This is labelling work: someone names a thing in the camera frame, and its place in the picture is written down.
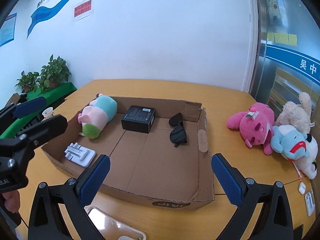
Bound white folding phone stand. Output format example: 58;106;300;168
65;142;96;168

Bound black sunglasses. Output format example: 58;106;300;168
169;113;187;147

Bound person's left hand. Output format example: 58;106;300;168
2;190;21;213

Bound patterned paper cup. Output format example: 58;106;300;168
42;107;54;119

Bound small potted green plant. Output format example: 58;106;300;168
15;71;40;94

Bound green covered side table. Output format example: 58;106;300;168
1;82;76;139

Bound white clear phone case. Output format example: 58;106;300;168
85;205;147;240

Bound large potted green plant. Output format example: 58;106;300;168
37;54;71;92

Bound pink bear plush toy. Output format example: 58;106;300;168
227;102;274;155

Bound pink pig plush toy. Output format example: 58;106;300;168
78;93;118;139

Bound white earbud case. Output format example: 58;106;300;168
298;181;306;195

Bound blue white plush toy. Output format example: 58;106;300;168
270;125;318;180

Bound white small device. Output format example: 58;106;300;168
304;190;316;217

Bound brown cardboard box tray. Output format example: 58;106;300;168
42;97;214;210

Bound small black box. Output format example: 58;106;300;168
121;105;156;133

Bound beige plush toy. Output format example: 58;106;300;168
275;92;315;133

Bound yellow sticky notes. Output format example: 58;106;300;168
267;32;298;46

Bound blue framed wall poster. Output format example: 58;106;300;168
0;13;17;46

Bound red white wall notice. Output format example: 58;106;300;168
73;0;93;21

